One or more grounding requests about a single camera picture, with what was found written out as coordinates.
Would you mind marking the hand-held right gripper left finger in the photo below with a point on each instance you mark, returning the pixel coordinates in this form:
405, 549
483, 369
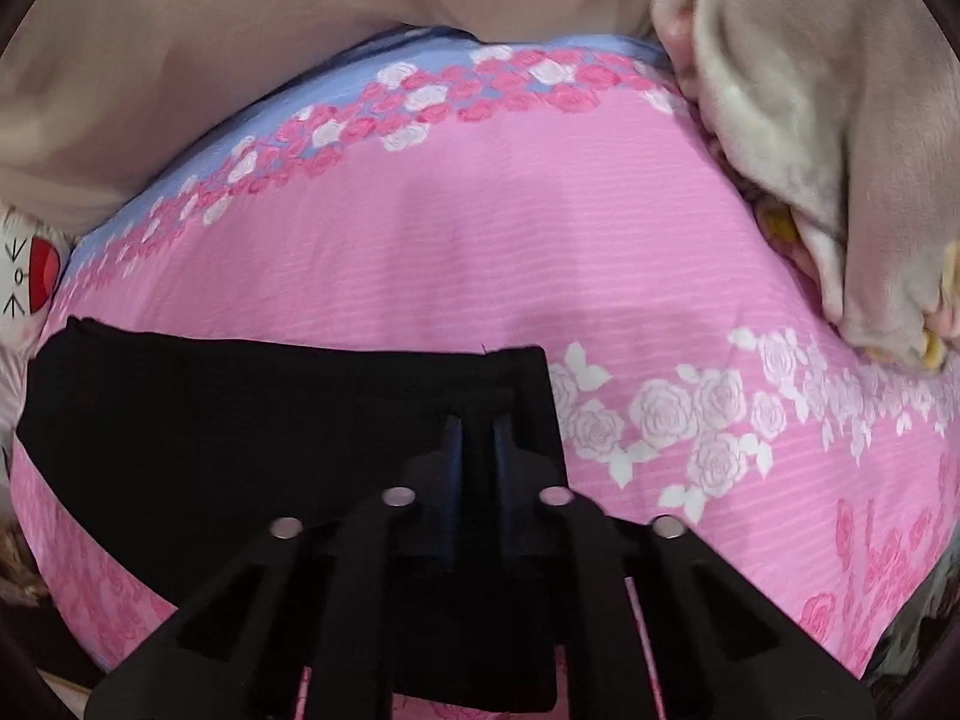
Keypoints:
451, 465

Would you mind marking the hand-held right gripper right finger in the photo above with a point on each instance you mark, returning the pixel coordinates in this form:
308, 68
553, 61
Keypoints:
501, 457

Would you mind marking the black pants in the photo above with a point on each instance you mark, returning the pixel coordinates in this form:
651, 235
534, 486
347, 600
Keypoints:
225, 427

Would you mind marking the pink floral bedsheet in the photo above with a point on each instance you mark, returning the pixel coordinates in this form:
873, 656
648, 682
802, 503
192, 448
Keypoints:
487, 240

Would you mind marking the grey floral blanket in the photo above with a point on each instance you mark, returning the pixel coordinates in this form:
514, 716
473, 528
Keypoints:
825, 127

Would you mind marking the cartoon face pillow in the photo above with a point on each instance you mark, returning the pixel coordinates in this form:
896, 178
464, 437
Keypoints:
30, 270

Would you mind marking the beige cloth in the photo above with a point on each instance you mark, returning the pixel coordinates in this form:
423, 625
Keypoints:
225, 52

